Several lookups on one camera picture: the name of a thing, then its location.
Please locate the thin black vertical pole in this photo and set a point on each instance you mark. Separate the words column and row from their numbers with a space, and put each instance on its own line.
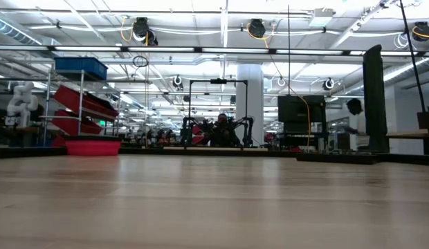
column 289, row 52

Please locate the metal shelf rack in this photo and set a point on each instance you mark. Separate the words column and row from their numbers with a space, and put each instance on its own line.
column 81, row 103

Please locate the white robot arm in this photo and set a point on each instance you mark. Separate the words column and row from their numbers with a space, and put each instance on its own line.
column 20, row 103

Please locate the white pillar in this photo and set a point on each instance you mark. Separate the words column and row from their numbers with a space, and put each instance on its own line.
column 249, row 103

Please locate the thin black slanted pole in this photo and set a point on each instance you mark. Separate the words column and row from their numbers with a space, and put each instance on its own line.
column 411, row 52

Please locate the long light bar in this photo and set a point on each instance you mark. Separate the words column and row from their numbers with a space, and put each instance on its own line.
column 159, row 49

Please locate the person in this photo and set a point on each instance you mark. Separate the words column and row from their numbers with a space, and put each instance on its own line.
column 358, row 121
column 223, row 133

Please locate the black monitor cabinet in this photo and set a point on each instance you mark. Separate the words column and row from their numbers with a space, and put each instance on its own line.
column 297, row 109

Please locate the blue plastic crate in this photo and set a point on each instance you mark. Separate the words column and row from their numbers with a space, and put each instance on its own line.
column 81, row 67

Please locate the black aluminium table frame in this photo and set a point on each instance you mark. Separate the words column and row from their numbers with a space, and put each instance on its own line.
column 27, row 152

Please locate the black gantry frame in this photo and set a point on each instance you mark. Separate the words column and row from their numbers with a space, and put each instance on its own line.
column 218, row 81

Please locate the red shelf bin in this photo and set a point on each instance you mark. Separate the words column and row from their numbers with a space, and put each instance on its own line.
column 79, row 100
column 72, row 124

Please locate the tall black panel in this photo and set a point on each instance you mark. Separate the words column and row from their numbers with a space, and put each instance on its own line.
column 373, row 103

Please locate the wooden top bench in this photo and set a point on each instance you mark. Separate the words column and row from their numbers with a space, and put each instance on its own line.
column 408, row 134

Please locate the red plastic bin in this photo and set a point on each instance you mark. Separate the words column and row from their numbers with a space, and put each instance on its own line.
column 93, row 147

